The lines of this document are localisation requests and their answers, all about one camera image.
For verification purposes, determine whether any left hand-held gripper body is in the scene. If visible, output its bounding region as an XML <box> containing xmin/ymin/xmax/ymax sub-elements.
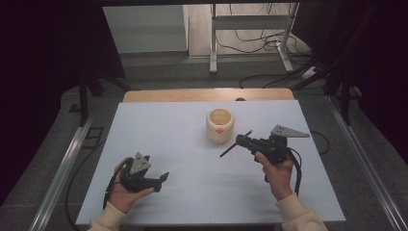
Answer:
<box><xmin>119</xmin><ymin>152</ymin><xmax>163</xmax><ymax>193</ymax></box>

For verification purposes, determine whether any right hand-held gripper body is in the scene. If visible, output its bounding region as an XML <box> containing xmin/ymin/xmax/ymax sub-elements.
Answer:
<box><xmin>252</xmin><ymin>124</ymin><xmax>311</xmax><ymax>167</ymax></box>

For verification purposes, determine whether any black pen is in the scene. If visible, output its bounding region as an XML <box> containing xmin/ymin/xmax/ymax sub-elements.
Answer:
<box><xmin>219</xmin><ymin>129</ymin><xmax>254</xmax><ymax>158</ymax></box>

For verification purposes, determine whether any cream cup with orange dot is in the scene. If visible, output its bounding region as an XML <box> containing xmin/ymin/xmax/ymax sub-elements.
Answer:
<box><xmin>205</xmin><ymin>108</ymin><xmax>235</xmax><ymax>144</ymax></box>

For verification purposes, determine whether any person's left hand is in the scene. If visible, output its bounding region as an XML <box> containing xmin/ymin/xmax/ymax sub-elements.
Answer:
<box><xmin>108</xmin><ymin>159</ymin><xmax>156</xmax><ymax>215</ymax></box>

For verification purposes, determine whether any person's right hand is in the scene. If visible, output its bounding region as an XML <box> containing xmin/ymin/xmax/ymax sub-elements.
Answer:
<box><xmin>254</xmin><ymin>151</ymin><xmax>295</xmax><ymax>202</ymax></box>

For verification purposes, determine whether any white table mat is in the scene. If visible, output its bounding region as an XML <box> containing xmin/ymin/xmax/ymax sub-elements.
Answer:
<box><xmin>75</xmin><ymin>99</ymin><xmax>346</xmax><ymax>225</ymax></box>

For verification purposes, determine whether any wooden table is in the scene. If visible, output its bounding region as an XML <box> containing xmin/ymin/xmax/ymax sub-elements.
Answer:
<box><xmin>123</xmin><ymin>89</ymin><xmax>295</xmax><ymax>104</ymax></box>

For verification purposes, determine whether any white power strip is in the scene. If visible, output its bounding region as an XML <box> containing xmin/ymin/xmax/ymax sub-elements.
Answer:
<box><xmin>300</xmin><ymin>65</ymin><xmax>319</xmax><ymax>80</ymax></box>

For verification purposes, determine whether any black metal stand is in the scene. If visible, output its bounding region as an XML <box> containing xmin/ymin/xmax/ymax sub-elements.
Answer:
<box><xmin>68</xmin><ymin>62</ymin><xmax>131</xmax><ymax>127</ymax></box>
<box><xmin>290</xmin><ymin>6</ymin><xmax>378</xmax><ymax>126</ymax></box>

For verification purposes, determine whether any white cabinet panel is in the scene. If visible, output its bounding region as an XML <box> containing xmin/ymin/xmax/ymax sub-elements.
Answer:
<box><xmin>102</xmin><ymin>4</ymin><xmax>190</xmax><ymax>55</ymax></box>

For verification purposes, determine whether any dark curtain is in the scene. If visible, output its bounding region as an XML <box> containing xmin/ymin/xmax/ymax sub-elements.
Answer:
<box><xmin>292</xmin><ymin>0</ymin><xmax>408</xmax><ymax>165</ymax></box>
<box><xmin>0</xmin><ymin>0</ymin><xmax>127</xmax><ymax>206</ymax></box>

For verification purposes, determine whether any left hand-held gripper cable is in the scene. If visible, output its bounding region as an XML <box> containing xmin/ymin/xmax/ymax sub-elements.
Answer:
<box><xmin>102</xmin><ymin>156</ymin><xmax>133</xmax><ymax>210</ymax></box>

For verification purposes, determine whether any hand-held gripper cable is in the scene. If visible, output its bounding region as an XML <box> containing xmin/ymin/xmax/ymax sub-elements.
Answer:
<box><xmin>288</xmin><ymin>146</ymin><xmax>303</xmax><ymax>196</ymax></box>
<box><xmin>102</xmin><ymin>156</ymin><xmax>133</xmax><ymax>210</ymax></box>

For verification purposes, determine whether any right hand-held gripper cable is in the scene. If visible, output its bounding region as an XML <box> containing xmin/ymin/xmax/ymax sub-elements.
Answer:
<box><xmin>288</xmin><ymin>146</ymin><xmax>303</xmax><ymax>196</ymax></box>

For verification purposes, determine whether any black floor cable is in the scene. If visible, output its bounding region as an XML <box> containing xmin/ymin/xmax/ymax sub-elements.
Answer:
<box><xmin>309</xmin><ymin>129</ymin><xmax>331</xmax><ymax>156</ymax></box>
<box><xmin>64</xmin><ymin>140</ymin><xmax>107</xmax><ymax>231</ymax></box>

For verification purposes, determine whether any black floor bracket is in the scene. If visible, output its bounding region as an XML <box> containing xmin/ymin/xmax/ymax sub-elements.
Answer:
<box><xmin>81</xmin><ymin>126</ymin><xmax>105</xmax><ymax>149</ymax></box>

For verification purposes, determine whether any aluminium rail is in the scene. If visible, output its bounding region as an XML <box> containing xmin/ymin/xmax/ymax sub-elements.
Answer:
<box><xmin>325</xmin><ymin>95</ymin><xmax>408</xmax><ymax>231</ymax></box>
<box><xmin>28</xmin><ymin>112</ymin><xmax>97</xmax><ymax>231</ymax></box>

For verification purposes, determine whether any tangle of black cables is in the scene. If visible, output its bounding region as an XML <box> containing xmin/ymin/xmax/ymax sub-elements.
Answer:
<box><xmin>215</xmin><ymin>3</ymin><xmax>317</xmax><ymax>90</ymax></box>

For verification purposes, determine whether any white metal desk frame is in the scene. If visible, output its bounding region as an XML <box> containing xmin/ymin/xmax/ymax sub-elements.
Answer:
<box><xmin>209</xmin><ymin>3</ymin><xmax>301</xmax><ymax>75</ymax></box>

